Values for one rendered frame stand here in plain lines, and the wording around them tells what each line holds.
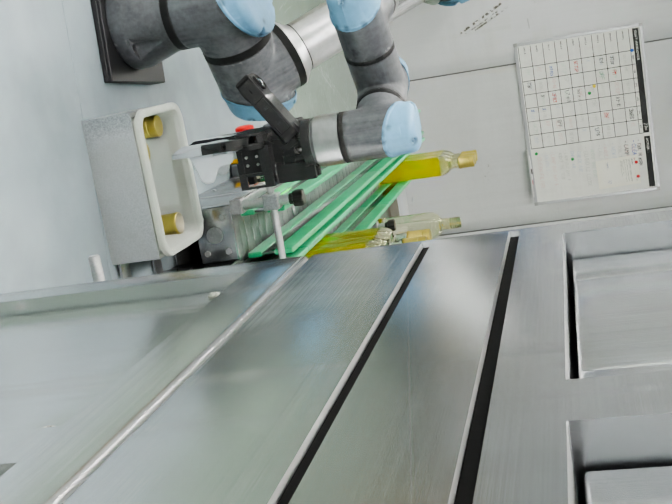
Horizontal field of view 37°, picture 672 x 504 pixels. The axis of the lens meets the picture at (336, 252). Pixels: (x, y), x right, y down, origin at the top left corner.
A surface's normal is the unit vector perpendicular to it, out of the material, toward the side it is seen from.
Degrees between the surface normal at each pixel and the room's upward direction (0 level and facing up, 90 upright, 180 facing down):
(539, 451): 90
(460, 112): 90
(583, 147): 90
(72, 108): 0
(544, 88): 90
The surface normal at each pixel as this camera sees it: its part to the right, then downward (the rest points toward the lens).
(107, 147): -0.21, 0.22
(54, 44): 0.96, -0.12
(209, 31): -0.18, 0.73
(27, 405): -0.18, -0.97
